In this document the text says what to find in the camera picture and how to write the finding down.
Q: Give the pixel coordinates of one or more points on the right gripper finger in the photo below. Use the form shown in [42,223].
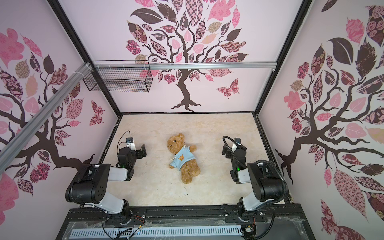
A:
[225,150]
[229,156]

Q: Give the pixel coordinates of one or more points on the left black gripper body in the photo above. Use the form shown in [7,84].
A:
[132,162]

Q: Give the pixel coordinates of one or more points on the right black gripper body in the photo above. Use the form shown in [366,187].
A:
[234,166]

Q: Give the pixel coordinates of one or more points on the light blue fleece hoodie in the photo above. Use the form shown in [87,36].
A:
[183,156]

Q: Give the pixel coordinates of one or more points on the brown plush teddy bear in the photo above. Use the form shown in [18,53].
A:
[190,169]

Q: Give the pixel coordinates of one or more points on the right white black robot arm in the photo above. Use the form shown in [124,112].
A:
[268,184]

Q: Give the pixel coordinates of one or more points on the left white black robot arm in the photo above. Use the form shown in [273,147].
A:
[89,186]

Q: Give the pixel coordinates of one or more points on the white slotted cable duct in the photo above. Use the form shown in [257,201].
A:
[155,232]

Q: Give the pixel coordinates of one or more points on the black wire mesh basket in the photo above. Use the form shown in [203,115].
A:
[120,77]

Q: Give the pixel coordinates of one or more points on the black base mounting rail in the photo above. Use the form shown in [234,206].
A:
[279,222]

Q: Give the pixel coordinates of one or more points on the rear aluminium rail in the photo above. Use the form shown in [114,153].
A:
[189,66]

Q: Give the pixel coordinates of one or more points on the aluminium rail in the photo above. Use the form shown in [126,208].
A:
[189,66]
[12,149]

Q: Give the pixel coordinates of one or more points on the left aluminium rail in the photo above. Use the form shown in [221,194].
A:
[12,149]

